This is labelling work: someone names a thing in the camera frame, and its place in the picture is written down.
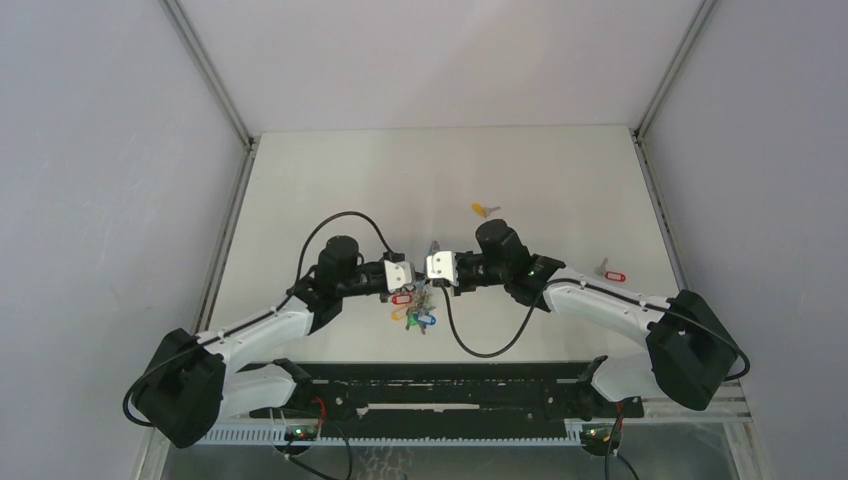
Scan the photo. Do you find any red tagged key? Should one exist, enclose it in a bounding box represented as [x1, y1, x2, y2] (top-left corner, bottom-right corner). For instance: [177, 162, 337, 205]
[594, 257, 627, 283]
[390, 293, 414, 306]

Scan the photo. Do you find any blue tagged key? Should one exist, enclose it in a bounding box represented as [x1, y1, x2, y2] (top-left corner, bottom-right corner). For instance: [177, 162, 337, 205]
[417, 313, 437, 326]

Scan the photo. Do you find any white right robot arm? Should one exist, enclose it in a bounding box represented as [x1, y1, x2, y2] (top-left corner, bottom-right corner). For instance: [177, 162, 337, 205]
[427, 219, 750, 416]

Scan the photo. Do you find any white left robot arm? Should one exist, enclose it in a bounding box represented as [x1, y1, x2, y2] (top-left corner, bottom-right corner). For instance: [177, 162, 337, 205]
[122, 235, 411, 448]

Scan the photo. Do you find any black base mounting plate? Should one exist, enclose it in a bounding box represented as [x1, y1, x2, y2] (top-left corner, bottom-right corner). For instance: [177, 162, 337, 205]
[182, 361, 720, 440]

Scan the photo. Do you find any left green led board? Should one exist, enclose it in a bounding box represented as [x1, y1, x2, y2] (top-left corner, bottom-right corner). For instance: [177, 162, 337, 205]
[284, 426, 319, 443]

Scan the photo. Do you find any green led board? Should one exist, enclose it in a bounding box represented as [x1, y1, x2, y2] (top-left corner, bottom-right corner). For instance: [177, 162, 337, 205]
[284, 426, 319, 443]
[580, 425, 621, 444]

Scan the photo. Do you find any right green led board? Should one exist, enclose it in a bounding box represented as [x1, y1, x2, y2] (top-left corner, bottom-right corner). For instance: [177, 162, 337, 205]
[580, 425, 621, 444]

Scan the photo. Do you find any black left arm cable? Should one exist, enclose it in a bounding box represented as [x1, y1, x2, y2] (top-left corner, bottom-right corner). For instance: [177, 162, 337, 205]
[291, 211, 407, 296]

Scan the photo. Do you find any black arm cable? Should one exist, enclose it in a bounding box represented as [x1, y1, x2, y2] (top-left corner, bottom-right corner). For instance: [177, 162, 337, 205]
[439, 281, 545, 360]
[291, 211, 407, 296]

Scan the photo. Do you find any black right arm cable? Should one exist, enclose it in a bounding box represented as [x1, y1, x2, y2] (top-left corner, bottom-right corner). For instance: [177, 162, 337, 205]
[439, 281, 545, 360]

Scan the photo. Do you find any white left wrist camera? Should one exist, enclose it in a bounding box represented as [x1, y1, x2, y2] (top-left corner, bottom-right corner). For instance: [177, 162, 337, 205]
[383, 260, 416, 293]

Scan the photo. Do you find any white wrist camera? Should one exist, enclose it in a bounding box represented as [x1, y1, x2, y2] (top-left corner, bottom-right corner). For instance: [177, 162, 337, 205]
[430, 250, 458, 286]
[383, 260, 416, 293]

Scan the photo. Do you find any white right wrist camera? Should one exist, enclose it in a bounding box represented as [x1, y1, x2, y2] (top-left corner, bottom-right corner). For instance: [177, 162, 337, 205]
[430, 250, 458, 286]

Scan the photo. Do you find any left aluminium table rail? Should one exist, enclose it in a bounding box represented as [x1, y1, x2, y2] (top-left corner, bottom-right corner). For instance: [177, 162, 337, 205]
[187, 137, 259, 334]

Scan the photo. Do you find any aluminium table rail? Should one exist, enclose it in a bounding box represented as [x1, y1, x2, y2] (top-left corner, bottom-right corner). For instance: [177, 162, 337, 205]
[187, 137, 259, 334]
[632, 135, 717, 372]

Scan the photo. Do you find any right aluminium table rail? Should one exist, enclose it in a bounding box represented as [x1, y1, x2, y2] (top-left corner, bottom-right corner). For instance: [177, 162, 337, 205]
[632, 135, 717, 372]

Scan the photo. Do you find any white comb cable duct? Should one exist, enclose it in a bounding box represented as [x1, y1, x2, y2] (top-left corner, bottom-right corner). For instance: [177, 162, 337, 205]
[195, 423, 584, 447]

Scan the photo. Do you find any left aluminium frame post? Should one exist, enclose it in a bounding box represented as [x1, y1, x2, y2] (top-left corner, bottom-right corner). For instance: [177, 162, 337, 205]
[159, 0, 254, 150]

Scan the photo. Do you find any aluminium frame post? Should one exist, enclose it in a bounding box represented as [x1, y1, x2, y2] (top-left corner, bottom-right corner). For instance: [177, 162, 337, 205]
[159, 0, 254, 150]
[632, 0, 721, 143]

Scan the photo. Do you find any right aluminium frame post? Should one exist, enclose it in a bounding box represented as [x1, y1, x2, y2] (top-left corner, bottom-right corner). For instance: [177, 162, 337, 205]
[632, 0, 721, 143]

